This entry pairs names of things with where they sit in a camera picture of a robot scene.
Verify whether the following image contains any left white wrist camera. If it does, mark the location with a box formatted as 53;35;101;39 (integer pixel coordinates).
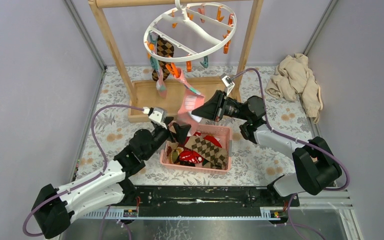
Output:
142;107;168;130

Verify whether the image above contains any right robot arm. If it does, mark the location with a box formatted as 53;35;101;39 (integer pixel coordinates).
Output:
192;90;343;206

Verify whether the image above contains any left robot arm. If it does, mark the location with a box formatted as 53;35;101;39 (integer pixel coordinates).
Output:
31;117;191;239

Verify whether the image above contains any brown beige argyle sock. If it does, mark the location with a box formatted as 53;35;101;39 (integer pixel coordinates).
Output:
156;36;175;81

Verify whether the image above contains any beige crumpled cloth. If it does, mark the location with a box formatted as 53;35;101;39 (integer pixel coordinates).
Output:
265;53;324;124

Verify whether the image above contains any pink sock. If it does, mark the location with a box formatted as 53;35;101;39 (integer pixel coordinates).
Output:
150;57;167;99
175;67;205;137

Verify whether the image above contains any plain red sock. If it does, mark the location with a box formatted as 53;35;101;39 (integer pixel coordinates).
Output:
203;135;223;148

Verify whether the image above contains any pink plastic basket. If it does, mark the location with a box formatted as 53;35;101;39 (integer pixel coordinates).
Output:
159;124;232;175

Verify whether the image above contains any wooden hanger rack frame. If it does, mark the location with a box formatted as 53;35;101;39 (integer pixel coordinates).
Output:
88;0;264;123

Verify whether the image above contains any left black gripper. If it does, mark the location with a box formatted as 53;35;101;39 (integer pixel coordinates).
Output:
144;118;191;162

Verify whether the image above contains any red white patterned sock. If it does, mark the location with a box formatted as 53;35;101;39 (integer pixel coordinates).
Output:
178;149;204;164

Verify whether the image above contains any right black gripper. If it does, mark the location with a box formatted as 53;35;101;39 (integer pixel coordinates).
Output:
192;90;250;122

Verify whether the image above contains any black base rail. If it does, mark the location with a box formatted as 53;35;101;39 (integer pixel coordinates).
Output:
116;185;300;218

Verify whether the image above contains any white round clip hanger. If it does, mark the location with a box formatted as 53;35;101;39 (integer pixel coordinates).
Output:
143;0;238;63

